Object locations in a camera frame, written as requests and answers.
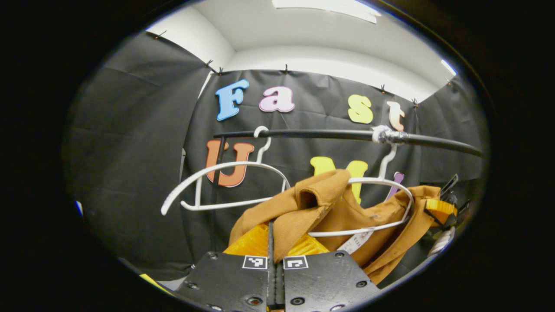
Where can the empty white clothes hanger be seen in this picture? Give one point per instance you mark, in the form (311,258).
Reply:
(225,164)

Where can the large ceiling light panel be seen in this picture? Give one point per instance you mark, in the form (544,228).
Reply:
(329,8)

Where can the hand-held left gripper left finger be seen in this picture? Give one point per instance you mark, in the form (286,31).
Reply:
(234,281)

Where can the white hanger with taped hook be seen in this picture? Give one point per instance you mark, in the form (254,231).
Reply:
(377,180)

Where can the brown jacket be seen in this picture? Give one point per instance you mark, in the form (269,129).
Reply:
(303,203)

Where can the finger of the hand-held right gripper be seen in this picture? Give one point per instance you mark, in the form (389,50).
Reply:
(442,207)
(448,186)

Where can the computer monitor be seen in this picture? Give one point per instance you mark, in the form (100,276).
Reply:
(79,208)

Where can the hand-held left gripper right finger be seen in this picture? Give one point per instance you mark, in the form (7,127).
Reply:
(325,281)

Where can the black clothes rack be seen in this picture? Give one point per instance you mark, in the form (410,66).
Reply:
(325,134)

